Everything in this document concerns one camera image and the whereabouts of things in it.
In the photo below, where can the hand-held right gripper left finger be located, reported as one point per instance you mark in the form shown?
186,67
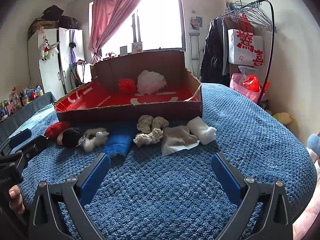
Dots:
95,177

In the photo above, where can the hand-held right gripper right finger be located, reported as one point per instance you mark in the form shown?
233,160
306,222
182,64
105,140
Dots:
226,177

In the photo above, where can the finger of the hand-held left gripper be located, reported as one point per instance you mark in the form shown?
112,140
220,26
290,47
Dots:
35,145
21,134

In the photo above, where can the beige bun-shaped squishy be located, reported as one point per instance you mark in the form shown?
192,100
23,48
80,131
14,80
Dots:
60,139

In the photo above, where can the red knitted pouch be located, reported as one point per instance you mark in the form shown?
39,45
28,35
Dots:
56,128

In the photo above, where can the black yarn ball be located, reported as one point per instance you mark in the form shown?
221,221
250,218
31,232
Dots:
71,136

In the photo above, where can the white fluffy bunny scrunchie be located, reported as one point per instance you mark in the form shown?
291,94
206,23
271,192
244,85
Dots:
93,138

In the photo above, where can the blue towel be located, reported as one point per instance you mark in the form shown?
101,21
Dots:
117,142

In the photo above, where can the white cloth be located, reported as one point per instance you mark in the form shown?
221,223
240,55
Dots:
201,131

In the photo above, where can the beige cloth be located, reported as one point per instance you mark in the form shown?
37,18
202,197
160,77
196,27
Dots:
178,137

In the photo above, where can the red-lined cardboard box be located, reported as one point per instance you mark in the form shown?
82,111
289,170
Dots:
112,115

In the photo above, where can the cream chunky crochet scrunchie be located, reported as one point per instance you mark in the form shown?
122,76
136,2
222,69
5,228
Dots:
148,137

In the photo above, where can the beige lace crochet scrunchie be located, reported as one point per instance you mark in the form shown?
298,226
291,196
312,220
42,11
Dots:
152,123

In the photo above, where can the person's left hand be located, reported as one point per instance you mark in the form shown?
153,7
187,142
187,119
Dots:
16,197

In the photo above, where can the table with dark cloth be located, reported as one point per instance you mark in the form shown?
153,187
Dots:
25,110

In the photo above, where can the group of bottles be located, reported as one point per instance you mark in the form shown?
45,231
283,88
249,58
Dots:
20,100

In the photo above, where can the blue textured blanket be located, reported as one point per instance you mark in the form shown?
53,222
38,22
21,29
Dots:
160,192

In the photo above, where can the white wardrobe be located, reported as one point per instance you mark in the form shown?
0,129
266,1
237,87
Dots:
52,67

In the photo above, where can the hanging plush toy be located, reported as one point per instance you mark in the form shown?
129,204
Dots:
47,48

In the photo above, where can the pink plastic bag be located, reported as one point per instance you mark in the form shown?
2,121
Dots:
237,88

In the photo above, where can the blue plush toy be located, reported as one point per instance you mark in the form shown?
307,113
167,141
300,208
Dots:
314,143

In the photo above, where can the purple scarf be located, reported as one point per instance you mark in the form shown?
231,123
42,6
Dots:
72,52

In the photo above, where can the red crochet ball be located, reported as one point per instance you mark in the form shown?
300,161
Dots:
126,85

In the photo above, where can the red plastic bag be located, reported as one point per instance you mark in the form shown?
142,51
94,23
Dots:
252,83

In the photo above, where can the clear zip bag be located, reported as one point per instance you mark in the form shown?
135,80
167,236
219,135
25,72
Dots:
246,70

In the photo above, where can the leopard print storage bag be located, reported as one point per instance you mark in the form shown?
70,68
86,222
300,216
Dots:
37,25

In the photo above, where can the white mesh bath pouf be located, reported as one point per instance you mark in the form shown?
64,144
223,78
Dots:
150,81

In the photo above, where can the small potted plant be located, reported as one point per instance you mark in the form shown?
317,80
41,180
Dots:
110,54

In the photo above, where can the dark maroon bag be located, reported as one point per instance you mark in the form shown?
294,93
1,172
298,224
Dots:
68,22

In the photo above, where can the black bag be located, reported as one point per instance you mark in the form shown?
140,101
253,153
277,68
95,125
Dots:
52,11

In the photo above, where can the small grey box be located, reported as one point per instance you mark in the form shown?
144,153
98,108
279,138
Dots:
123,50

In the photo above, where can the white red-printed shopping bag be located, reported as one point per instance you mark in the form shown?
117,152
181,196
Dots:
246,47

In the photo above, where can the pair of crutches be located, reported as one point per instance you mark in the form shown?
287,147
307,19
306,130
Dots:
193,50

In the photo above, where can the pink printed card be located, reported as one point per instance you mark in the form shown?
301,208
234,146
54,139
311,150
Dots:
137,47

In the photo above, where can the pink curtain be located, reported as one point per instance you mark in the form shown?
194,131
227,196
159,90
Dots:
112,17

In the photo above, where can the window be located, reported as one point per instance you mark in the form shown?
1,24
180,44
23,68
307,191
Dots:
160,17

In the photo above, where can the wall poster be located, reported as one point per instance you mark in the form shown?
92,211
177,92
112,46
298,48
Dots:
195,23

